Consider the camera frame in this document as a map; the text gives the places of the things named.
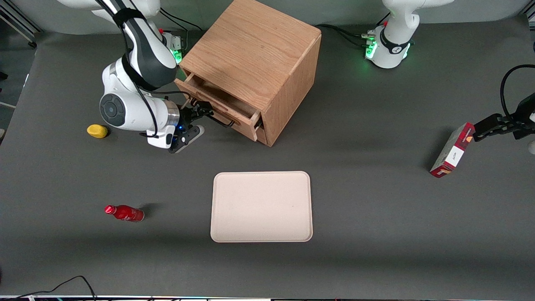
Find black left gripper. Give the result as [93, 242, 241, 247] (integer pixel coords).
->
[473, 93, 535, 143]

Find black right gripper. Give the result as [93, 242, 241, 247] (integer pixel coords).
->
[178, 101, 214, 131]

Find black metal drawer handle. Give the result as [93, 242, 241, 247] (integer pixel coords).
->
[206, 114, 236, 128]

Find wooden drawer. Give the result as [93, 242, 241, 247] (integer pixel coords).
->
[175, 72, 263, 142]

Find wooden drawer cabinet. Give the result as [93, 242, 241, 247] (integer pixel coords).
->
[180, 0, 322, 147]

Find red and white carton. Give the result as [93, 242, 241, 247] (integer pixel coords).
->
[430, 122, 476, 179]

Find yellow toy lemon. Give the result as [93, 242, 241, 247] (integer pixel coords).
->
[87, 124, 109, 139]

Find beige plastic tray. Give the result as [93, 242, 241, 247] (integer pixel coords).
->
[210, 171, 313, 243]

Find red bottle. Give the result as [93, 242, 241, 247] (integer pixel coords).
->
[104, 204, 145, 222]

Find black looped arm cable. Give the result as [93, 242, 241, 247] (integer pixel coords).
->
[500, 64, 535, 119]

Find black base cable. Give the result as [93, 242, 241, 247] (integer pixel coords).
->
[315, 24, 371, 48]
[160, 7, 204, 32]

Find aluminium frame profile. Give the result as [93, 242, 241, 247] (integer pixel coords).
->
[0, 4, 43, 48]

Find thin black table cable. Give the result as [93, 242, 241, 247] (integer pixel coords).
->
[12, 275, 98, 300]

